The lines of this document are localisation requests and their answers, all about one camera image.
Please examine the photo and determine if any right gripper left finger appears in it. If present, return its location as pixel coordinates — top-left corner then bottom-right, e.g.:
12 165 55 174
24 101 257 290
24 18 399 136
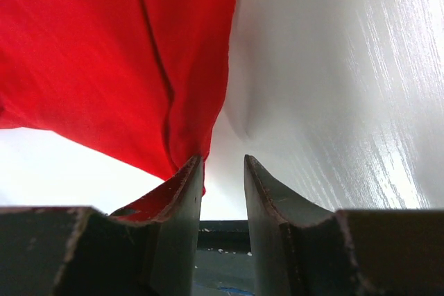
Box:
1 156 203 295

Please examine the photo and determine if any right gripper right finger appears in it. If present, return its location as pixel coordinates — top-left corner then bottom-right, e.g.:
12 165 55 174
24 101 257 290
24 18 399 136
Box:
244 155 443 295

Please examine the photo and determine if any red t shirt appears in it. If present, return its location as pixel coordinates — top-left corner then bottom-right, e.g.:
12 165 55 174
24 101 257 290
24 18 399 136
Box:
1 0 236 221

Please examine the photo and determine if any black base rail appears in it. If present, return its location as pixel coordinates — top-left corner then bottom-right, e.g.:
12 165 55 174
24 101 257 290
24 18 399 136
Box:
191 220 255 296

